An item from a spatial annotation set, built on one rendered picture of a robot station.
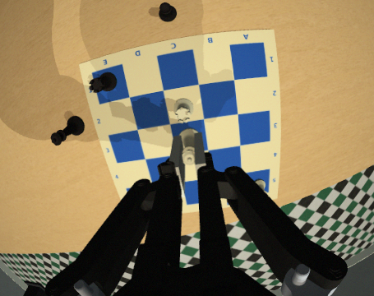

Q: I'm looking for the white chess rook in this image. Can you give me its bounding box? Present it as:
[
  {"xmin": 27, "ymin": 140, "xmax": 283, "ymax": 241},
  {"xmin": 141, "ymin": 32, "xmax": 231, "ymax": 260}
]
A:
[{"xmin": 173, "ymin": 99, "xmax": 194, "ymax": 123}]

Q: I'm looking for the white chess pawn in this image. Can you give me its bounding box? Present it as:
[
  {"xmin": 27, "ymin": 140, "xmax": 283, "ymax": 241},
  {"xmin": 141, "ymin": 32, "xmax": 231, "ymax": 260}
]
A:
[{"xmin": 255, "ymin": 179, "xmax": 268, "ymax": 195}]

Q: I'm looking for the blue and cream chessboard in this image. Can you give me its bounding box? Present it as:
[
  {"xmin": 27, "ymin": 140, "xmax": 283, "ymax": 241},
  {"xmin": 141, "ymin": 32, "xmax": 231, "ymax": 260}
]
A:
[{"xmin": 79, "ymin": 30, "xmax": 281, "ymax": 200}]

